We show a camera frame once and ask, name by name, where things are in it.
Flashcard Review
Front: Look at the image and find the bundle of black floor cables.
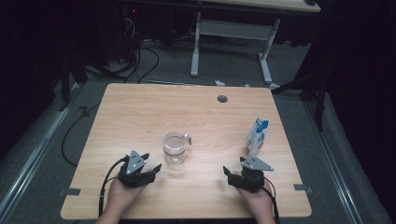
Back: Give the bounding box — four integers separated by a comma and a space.
123, 18, 161, 84

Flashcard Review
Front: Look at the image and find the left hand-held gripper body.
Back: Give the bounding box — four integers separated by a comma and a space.
118, 149, 157, 189

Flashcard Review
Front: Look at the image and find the metal floor rail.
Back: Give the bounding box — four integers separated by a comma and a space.
305, 102, 364, 224
0, 83, 80, 217

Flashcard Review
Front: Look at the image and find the right hand-held gripper black cable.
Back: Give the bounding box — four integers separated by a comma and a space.
262, 176, 281, 224

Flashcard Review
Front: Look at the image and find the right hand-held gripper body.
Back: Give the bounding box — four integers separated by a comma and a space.
228, 155, 275, 193

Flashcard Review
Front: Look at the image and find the white and blue pouch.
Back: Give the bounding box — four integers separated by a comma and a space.
245, 117, 270, 157

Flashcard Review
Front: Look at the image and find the grey tape strip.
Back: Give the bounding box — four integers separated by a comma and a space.
293, 183, 314, 192
59, 188, 81, 197

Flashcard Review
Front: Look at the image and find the black stand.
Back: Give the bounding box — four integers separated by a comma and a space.
270, 62, 329, 133
58, 52, 110, 112

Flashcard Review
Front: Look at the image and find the person's right hand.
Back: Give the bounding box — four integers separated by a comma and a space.
236, 186, 275, 217

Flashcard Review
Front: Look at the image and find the clear glass jar with lid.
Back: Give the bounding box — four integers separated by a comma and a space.
162, 132, 192, 166

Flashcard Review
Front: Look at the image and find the white metal desk frame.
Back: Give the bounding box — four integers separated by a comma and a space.
190, 11, 282, 85

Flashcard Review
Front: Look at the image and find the hand-held gripper black cable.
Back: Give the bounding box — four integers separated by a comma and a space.
262, 176, 281, 224
98, 156, 129, 217

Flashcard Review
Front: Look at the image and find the person's left hand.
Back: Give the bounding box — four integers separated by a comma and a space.
106, 178, 148, 213

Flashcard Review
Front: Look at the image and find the left hand-held gripper black cable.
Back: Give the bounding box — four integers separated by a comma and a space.
98, 156, 129, 217

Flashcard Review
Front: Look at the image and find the dark computer tower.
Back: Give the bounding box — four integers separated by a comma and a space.
119, 5, 142, 63

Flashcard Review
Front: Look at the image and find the long black floor cable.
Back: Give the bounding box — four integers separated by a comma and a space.
61, 102, 101, 168

